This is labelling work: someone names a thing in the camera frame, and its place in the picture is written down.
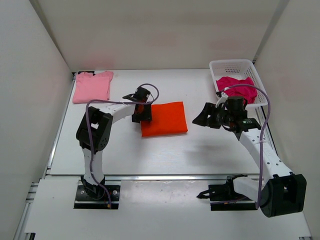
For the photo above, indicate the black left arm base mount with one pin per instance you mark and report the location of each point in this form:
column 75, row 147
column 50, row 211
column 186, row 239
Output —
column 83, row 200

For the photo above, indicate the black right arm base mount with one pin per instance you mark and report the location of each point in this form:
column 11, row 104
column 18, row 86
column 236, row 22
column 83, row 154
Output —
column 224, row 198

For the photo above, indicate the aluminium table edge rail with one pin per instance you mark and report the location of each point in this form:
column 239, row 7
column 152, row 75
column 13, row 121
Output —
column 167, row 177

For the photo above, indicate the magenta t-shirt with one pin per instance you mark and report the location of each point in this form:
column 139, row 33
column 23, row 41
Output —
column 249, row 93

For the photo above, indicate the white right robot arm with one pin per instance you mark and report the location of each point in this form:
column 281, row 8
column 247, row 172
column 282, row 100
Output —
column 279, row 191

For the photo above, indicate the orange t-shirt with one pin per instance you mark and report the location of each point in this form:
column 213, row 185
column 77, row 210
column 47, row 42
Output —
column 167, row 119

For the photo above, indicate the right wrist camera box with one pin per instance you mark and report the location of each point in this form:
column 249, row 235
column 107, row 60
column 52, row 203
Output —
column 222, row 98

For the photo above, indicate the light pink t-shirt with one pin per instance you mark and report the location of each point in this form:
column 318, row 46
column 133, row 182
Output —
column 92, row 86

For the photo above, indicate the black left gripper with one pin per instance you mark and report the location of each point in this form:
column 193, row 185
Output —
column 142, row 117

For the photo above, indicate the white perforated plastic basket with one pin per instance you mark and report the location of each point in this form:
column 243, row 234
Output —
column 238, row 69

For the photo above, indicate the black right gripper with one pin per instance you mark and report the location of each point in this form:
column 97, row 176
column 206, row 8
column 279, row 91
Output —
column 212, row 117

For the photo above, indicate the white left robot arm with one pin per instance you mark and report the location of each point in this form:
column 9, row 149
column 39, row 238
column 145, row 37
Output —
column 94, row 132

